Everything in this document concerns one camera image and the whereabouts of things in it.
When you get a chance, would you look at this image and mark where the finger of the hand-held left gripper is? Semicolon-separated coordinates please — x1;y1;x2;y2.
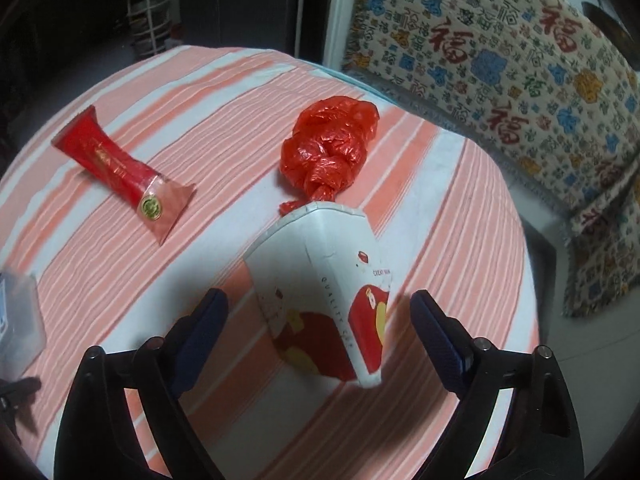
0;377;42;413

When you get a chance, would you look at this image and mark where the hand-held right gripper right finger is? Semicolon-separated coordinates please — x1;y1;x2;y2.
410;289;586;480

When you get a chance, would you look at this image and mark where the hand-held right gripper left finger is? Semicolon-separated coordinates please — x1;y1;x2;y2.
54;287;231;480

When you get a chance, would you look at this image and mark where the white paper cup red print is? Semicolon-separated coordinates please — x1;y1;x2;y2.
243;201;396;390

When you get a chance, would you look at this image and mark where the clear plastic box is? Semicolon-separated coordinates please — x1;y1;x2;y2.
0;270;47;378

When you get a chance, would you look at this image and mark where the red snack wrapper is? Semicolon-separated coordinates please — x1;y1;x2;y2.
51;105;197;247

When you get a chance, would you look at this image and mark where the red plastic bag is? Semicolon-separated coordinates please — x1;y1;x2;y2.
278;95;379;217

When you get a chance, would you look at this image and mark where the pink striped tablecloth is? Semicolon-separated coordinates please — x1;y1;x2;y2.
0;45;543;480

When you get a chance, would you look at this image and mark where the patterned cloth covered chair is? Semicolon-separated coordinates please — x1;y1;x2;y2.
341;0;640;318

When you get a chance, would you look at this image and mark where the white storage rack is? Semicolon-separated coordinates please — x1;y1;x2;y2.
125;0;173;58

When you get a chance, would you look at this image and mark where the dark refrigerator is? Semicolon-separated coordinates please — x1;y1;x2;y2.
170;0;306;58

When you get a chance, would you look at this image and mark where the dark wok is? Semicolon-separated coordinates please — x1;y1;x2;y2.
581;1;638;51

